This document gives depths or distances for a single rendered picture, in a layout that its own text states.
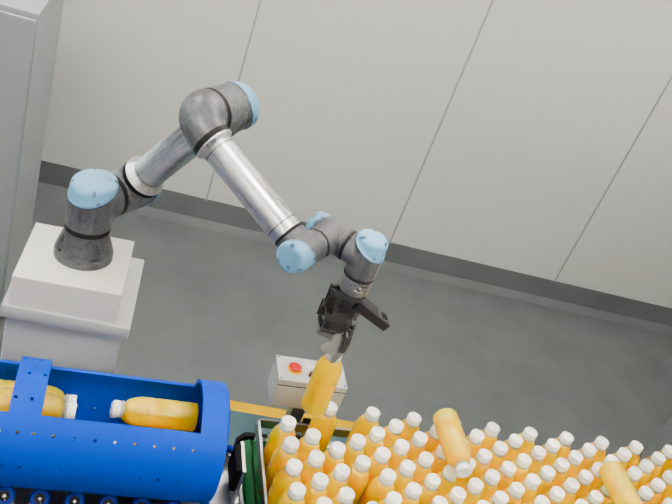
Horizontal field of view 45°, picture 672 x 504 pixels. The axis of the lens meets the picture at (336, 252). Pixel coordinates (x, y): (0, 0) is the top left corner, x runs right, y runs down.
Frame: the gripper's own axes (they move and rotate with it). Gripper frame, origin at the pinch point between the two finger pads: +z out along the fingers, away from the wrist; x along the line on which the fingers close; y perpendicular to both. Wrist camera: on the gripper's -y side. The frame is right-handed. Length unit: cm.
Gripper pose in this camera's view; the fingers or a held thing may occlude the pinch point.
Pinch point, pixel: (334, 352)
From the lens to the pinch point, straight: 201.9
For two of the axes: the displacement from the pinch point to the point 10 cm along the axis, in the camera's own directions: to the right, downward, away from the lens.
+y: -9.4, -1.8, -3.0
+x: 1.4, 5.8, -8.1
